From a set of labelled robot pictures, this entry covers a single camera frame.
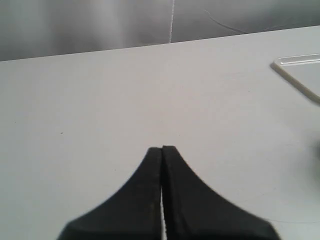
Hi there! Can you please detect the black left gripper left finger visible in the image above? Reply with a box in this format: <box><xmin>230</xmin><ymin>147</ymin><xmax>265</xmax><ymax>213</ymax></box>
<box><xmin>58</xmin><ymin>147</ymin><xmax>162</xmax><ymax>240</ymax></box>

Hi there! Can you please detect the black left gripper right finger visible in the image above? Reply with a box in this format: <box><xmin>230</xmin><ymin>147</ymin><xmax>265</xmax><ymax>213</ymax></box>
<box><xmin>161</xmin><ymin>146</ymin><xmax>280</xmax><ymax>240</ymax></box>

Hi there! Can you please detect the white rectangular plastic tray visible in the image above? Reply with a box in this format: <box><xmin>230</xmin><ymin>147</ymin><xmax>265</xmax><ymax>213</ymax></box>
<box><xmin>270</xmin><ymin>53</ymin><xmax>320</xmax><ymax>106</ymax></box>

